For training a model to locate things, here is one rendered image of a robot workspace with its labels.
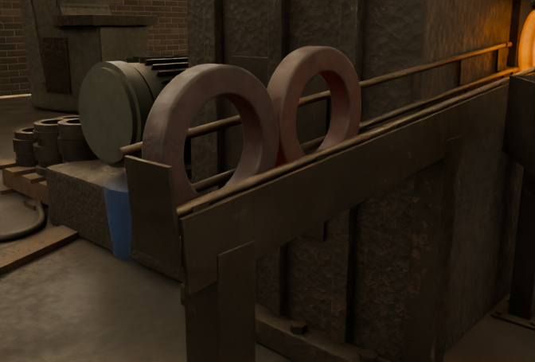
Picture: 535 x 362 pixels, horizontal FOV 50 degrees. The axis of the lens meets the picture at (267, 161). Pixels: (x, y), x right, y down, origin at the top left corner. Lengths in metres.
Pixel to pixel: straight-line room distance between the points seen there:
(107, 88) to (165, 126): 1.51
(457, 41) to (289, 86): 0.65
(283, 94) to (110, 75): 1.40
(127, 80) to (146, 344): 0.88
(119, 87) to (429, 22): 1.17
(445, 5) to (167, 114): 0.78
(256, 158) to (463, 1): 0.75
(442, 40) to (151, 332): 1.04
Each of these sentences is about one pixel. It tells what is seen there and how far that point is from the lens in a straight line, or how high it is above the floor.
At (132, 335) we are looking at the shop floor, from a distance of 1.64.
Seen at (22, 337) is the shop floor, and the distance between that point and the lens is 1.72.
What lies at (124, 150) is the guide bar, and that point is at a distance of 0.63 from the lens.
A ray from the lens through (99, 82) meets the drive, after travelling 2.12.
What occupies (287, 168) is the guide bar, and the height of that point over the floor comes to 0.64.
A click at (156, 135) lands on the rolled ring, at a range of 0.58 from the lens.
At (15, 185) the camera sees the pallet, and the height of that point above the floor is 0.05.
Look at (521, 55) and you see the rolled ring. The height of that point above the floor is 0.74.
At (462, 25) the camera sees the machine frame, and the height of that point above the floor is 0.80.
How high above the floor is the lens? 0.81
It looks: 13 degrees down
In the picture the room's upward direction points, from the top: straight up
